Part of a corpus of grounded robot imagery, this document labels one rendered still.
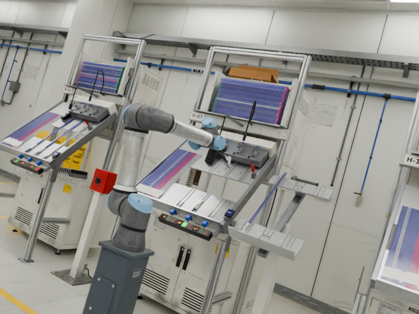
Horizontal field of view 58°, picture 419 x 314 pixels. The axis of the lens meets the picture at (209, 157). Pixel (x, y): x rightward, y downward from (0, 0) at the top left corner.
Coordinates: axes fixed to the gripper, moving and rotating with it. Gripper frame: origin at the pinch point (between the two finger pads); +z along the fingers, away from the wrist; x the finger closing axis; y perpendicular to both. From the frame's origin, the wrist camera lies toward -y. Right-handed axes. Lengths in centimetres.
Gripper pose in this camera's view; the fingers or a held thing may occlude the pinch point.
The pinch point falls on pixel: (219, 166)
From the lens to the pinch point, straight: 228.7
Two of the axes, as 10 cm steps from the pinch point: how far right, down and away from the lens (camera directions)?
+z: 2.2, 6.9, 6.9
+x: -8.4, -2.2, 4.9
